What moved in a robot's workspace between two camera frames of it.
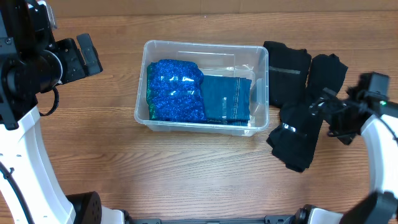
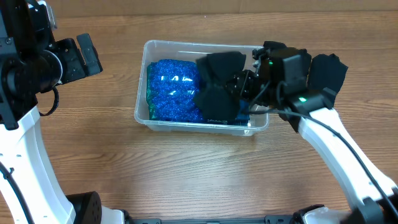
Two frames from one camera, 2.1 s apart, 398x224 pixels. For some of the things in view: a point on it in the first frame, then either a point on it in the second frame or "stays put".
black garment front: x=294 y=140 → x=212 y=71
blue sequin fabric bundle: x=174 y=92 stays put
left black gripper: x=74 y=58 stays put
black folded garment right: x=326 y=71 stays put
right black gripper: x=346 y=135 → x=246 y=89
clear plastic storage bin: x=203 y=88 stays put
